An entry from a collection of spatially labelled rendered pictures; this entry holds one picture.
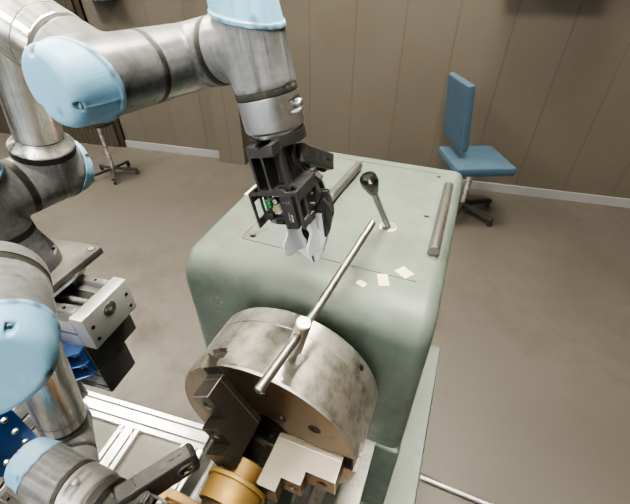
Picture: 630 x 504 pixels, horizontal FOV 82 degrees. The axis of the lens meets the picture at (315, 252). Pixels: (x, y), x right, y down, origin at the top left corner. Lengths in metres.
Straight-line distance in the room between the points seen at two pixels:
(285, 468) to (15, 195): 0.70
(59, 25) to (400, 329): 0.55
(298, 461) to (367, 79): 3.31
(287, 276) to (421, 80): 3.06
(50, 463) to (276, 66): 0.62
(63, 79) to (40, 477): 0.53
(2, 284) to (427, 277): 0.58
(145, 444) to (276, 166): 1.44
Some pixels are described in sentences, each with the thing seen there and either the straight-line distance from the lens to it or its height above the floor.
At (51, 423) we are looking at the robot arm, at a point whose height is 1.08.
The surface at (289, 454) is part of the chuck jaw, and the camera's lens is 0.63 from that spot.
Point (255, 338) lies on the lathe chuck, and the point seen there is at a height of 1.23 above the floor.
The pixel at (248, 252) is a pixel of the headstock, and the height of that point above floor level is 1.25.
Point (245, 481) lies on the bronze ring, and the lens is 0.60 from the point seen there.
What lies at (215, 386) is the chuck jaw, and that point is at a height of 1.20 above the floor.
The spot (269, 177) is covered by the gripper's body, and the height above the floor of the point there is 1.48.
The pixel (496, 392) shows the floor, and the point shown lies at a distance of 2.17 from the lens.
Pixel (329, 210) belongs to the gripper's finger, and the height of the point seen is 1.41.
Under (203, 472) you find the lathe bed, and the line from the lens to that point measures 0.90.
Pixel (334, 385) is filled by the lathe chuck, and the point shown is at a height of 1.20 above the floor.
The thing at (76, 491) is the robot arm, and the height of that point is 1.11.
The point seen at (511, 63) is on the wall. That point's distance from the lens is 3.60.
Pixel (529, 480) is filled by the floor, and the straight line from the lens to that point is 2.00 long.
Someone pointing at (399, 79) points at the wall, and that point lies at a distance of 3.59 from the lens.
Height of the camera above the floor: 1.68
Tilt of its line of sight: 38 degrees down
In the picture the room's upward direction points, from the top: straight up
